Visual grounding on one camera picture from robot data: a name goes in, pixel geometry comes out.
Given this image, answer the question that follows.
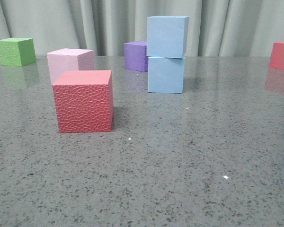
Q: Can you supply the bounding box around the red textured foam cube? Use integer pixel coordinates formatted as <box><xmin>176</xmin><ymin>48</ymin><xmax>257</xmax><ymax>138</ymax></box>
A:
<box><xmin>52</xmin><ymin>70</ymin><xmax>114</xmax><ymax>133</ymax></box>

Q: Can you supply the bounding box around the light blue foam cube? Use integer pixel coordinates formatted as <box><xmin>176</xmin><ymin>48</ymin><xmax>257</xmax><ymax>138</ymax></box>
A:
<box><xmin>147</xmin><ymin>16</ymin><xmax>189</xmax><ymax>59</ymax></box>
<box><xmin>148</xmin><ymin>57</ymin><xmax>185</xmax><ymax>93</ymax></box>

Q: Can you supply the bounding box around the red foam cube far right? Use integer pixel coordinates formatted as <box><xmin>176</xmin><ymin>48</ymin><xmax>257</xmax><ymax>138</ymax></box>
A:
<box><xmin>269</xmin><ymin>41</ymin><xmax>284</xmax><ymax>70</ymax></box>

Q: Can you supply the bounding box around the purple foam cube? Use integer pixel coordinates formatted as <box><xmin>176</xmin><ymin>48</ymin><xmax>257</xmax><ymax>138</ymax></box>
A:
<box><xmin>124</xmin><ymin>41</ymin><xmax>148</xmax><ymax>72</ymax></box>

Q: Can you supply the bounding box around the grey-green curtain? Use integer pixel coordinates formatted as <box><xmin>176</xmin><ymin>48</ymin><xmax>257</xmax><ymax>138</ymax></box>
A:
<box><xmin>0</xmin><ymin>0</ymin><xmax>284</xmax><ymax>57</ymax></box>

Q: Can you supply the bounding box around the green foam cube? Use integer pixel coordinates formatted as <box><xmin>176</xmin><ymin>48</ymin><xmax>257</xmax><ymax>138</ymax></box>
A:
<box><xmin>0</xmin><ymin>38</ymin><xmax>36</xmax><ymax>66</ymax></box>

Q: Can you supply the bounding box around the pink foam cube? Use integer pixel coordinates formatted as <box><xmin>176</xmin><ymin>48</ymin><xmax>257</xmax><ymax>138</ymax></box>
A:
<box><xmin>47</xmin><ymin>48</ymin><xmax>94</xmax><ymax>84</ymax></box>

